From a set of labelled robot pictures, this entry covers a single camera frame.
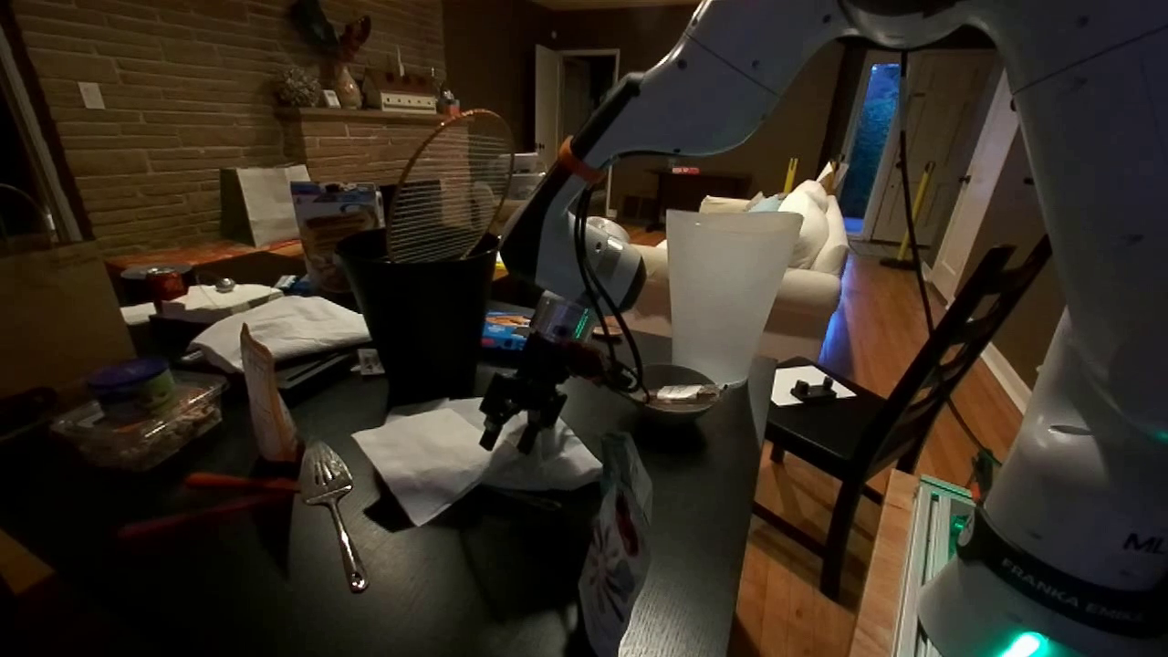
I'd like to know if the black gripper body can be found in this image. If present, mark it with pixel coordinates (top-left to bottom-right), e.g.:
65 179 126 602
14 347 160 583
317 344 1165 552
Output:
499 336 584 412

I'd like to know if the white cloth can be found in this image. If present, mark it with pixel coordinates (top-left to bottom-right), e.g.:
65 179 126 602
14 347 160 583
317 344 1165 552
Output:
481 404 609 498

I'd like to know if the white paper tissue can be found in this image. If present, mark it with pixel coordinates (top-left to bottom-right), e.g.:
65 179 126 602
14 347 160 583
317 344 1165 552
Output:
348 393 496 530

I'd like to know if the grey bowl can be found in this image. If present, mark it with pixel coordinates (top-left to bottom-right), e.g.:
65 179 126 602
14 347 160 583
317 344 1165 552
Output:
628 356 726 426

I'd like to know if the blue flat packet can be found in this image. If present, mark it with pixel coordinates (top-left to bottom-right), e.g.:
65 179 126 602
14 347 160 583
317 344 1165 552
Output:
480 300 539 356

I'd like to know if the black plastic bin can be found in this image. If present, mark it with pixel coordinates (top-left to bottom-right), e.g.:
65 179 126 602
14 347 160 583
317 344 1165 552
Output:
338 224 505 412

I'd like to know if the small plastic snack packet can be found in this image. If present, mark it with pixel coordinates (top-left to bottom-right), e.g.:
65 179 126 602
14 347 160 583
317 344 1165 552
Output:
575 426 659 657

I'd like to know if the translucent plastic pitcher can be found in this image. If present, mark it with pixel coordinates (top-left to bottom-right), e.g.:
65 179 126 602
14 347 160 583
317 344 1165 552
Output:
660 204 808 392

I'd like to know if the white paper stack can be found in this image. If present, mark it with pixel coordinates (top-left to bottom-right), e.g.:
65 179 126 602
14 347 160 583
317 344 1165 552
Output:
179 291 374 375

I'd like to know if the white paper sheet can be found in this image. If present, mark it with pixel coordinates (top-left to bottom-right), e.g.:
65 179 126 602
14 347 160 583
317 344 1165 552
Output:
768 361 863 412

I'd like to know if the white and blue snack bag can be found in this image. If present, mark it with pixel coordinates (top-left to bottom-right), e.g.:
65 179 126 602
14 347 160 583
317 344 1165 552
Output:
288 179 391 291

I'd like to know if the orange stick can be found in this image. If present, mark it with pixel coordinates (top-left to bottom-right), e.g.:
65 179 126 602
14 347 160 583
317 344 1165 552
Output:
179 466 302 498
112 488 301 549

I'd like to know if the white sofa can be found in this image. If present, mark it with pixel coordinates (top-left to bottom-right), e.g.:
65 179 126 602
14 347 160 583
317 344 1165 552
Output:
626 170 858 347

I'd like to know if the brick mantel shelf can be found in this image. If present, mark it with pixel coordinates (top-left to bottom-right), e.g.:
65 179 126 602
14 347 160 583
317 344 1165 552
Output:
275 100 475 134

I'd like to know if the wooden brick bench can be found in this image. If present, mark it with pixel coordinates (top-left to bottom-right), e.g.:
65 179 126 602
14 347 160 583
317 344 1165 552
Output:
105 235 310 291

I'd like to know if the clear plastic food container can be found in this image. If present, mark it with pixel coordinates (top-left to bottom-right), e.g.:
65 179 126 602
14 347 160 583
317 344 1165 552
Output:
50 367 230 474

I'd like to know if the black wooden chair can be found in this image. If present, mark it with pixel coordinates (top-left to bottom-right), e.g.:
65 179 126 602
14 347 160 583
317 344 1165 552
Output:
750 235 1058 602

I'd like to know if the blue lidded jar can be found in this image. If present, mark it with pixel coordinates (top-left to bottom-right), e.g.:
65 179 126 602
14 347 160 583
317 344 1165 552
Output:
88 354 182 423

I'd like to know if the vase with dried plants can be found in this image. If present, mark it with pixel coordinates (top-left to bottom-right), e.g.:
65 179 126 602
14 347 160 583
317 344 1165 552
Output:
288 0 376 112

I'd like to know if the brown cardboard box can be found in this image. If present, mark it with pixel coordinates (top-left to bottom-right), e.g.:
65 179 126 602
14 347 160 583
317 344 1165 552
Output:
0 235 110 403

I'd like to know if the round wire mesh skimmer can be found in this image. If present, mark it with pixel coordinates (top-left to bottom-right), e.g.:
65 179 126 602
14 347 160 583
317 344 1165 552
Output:
384 102 522 265

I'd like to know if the orange cable tie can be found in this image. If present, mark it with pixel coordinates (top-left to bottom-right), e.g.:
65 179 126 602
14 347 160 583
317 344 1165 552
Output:
555 134 602 193

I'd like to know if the white hallway door frame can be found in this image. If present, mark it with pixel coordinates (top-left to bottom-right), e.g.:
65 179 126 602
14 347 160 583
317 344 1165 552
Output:
531 45 628 164

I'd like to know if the leaning white picture frame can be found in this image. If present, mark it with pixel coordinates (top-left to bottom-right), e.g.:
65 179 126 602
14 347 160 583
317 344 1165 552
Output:
227 162 317 252

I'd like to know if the wooden robot mount board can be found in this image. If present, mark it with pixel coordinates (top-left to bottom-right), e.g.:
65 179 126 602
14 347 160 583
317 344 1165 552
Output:
846 463 929 657

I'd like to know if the yellow handled broom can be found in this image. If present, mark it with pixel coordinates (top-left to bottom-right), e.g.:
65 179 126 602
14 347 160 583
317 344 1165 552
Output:
876 162 943 272

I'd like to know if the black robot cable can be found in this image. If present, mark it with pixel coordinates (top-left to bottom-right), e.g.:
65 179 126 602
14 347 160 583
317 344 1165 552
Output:
566 46 979 470

